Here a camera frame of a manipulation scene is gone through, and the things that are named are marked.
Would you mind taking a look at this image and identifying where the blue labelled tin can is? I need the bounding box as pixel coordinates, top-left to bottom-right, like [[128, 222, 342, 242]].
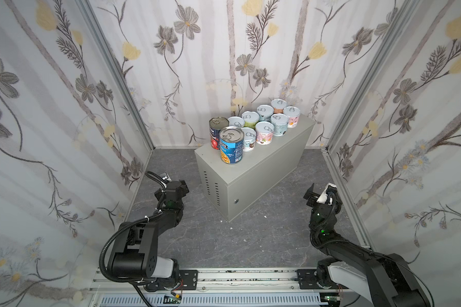
[[220, 126, 244, 165]]

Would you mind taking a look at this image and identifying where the dark blue tomato can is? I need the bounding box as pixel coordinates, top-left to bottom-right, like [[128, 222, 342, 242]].
[[209, 116, 229, 150]]

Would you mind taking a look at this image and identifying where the yellow labelled can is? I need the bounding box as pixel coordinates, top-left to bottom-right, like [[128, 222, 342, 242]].
[[228, 116, 245, 128]]

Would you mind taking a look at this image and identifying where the pink labelled white-lid can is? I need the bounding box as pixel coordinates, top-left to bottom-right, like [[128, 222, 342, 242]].
[[255, 121, 274, 145]]

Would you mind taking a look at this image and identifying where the light blue can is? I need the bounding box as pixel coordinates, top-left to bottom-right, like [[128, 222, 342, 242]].
[[270, 113, 289, 136]]

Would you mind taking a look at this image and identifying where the pink fruit labelled can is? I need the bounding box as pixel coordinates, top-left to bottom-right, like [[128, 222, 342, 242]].
[[283, 106, 301, 129]]

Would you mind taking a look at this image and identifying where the green labelled can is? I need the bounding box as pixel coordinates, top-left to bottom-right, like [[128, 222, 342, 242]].
[[242, 111, 260, 129]]

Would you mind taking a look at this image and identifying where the teal labelled white-lid can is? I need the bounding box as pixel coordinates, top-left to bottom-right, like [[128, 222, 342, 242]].
[[256, 105, 274, 122]]

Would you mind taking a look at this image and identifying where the orange labelled can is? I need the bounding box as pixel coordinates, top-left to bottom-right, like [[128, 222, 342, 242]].
[[270, 98, 288, 114]]

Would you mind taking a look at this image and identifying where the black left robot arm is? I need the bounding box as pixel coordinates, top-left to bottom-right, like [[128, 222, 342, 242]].
[[99, 180, 189, 283]]

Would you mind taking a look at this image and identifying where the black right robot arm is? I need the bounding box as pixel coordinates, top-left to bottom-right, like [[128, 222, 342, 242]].
[[303, 184, 435, 306]]

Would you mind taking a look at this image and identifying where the grey metal cabinet box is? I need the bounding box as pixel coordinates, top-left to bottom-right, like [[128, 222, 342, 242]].
[[195, 115, 315, 221]]

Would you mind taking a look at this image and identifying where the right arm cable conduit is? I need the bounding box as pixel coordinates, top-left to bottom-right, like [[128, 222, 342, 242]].
[[309, 191, 373, 254]]

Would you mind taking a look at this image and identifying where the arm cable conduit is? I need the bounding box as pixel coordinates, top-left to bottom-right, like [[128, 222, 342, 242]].
[[309, 191, 373, 254], [99, 212, 164, 284]]

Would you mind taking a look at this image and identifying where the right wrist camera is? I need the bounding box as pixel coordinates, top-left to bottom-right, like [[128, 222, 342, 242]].
[[316, 184, 338, 205]]

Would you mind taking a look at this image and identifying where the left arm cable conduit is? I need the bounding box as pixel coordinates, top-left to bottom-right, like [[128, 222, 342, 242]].
[[99, 212, 164, 284]]

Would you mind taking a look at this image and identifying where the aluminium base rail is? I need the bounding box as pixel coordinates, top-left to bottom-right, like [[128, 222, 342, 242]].
[[86, 266, 347, 307]]

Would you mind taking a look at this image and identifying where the white slotted cable duct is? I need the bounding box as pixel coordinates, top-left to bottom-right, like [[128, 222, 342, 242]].
[[99, 293, 323, 307]]

